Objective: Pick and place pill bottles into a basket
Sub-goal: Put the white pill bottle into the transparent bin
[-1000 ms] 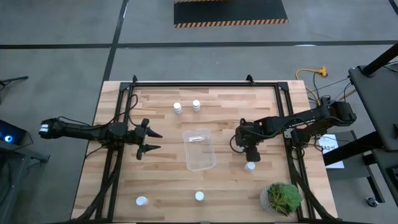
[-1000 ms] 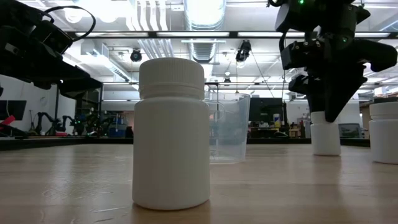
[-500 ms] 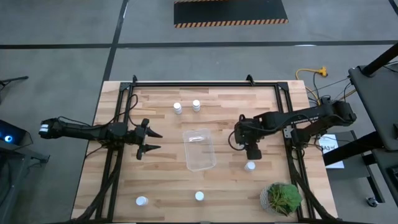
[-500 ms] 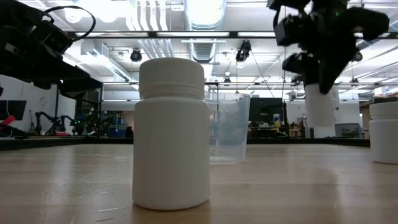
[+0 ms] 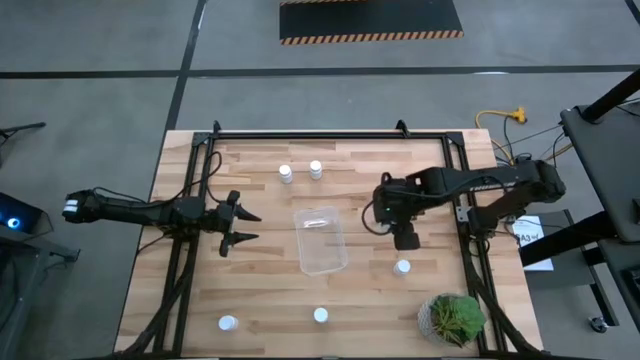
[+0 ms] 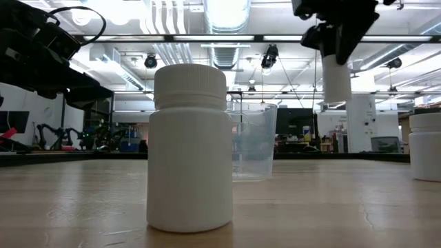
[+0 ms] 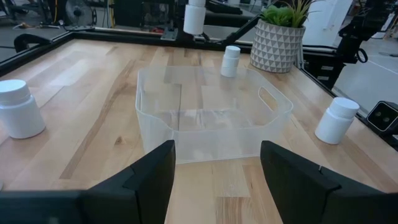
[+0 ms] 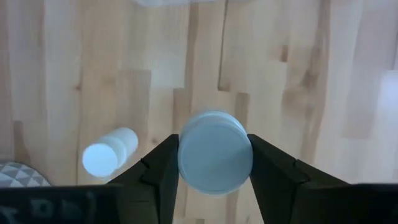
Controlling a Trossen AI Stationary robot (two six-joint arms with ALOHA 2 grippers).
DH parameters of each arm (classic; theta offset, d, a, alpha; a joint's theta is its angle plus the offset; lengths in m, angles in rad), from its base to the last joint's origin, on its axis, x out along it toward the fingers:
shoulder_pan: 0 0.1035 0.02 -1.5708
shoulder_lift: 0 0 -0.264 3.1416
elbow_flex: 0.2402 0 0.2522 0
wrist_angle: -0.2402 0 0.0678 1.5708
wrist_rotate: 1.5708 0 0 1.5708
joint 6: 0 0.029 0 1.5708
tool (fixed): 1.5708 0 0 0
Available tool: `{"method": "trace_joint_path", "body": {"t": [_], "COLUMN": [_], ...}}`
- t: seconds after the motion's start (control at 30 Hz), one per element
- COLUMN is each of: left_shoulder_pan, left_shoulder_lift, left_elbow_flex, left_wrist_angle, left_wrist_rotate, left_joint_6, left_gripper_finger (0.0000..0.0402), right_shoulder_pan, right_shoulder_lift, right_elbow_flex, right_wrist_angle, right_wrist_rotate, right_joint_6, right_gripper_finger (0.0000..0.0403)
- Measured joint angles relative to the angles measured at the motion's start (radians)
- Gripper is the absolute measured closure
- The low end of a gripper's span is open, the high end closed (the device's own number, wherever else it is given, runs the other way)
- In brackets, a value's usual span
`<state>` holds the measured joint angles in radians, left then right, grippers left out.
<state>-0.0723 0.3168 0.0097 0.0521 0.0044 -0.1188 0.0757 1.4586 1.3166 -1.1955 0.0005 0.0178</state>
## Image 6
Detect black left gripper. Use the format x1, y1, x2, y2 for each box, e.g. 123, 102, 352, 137
0, 20, 114, 111

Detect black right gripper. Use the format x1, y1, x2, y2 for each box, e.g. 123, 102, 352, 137
291, 0, 380, 66

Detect white plastic pill bottle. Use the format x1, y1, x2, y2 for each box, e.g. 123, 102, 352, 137
408, 112, 441, 183
146, 63, 234, 234
322, 53, 353, 104

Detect clear plastic basket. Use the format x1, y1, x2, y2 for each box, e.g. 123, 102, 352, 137
225, 101, 278, 183

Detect black shelving unit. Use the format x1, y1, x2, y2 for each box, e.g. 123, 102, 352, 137
61, 92, 115, 152

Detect small black monitor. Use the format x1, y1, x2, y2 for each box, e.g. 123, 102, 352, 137
0, 110, 30, 134

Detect blue storage bins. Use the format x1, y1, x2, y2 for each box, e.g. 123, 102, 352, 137
119, 130, 141, 153

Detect white square pillar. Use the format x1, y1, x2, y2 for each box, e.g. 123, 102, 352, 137
345, 93, 378, 154

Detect gray storage bin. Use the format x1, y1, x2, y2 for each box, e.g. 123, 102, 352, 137
370, 136, 401, 154

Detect wooden cabinet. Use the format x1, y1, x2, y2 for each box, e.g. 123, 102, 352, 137
399, 112, 411, 154

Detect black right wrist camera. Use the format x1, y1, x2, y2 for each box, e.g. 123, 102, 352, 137
300, 24, 327, 50

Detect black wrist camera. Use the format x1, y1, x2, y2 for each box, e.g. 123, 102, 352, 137
32, 19, 83, 61
300, 24, 327, 50

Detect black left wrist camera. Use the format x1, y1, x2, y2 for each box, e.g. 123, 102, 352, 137
32, 19, 83, 61

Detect black camera cable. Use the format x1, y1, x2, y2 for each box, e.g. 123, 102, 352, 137
48, 6, 107, 47

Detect black distant frame bar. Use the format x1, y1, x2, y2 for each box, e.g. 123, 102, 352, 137
113, 90, 441, 96

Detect black overhead frame bar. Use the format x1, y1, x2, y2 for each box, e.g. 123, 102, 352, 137
72, 33, 441, 43

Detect silver ceiling air duct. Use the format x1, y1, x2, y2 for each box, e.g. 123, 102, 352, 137
203, 0, 252, 70

